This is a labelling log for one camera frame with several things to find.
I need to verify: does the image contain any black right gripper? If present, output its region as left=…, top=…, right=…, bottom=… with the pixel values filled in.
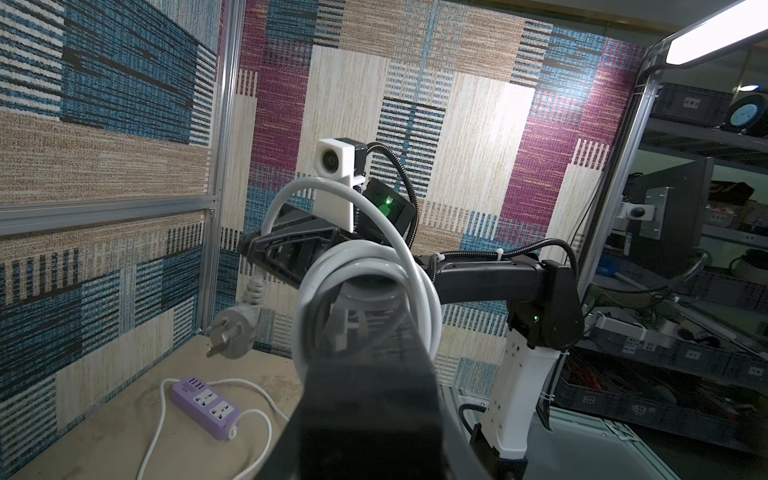
left=237, top=204, right=354, bottom=288

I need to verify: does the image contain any grey cord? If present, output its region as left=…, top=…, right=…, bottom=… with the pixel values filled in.
left=205, top=176, right=444, bottom=385

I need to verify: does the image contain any black power strip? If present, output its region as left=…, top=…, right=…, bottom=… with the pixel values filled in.
left=297, top=276, right=444, bottom=479

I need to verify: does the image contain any purple power strip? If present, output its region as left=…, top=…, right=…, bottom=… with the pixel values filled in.
left=170, top=377, right=241, bottom=441

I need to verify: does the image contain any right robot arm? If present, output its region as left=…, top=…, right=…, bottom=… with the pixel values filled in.
left=238, top=177, right=584, bottom=479

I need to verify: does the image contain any grey storage shelving rack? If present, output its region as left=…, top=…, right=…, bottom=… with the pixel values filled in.
left=555, top=83, right=767, bottom=455

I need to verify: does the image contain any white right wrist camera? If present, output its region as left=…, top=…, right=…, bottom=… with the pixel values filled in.
left=313, top=138, right=367, bottom=232

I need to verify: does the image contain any black corrugated cable conduit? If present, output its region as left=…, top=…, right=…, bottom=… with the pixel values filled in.
left=365, top=142, right=580, bottom=301

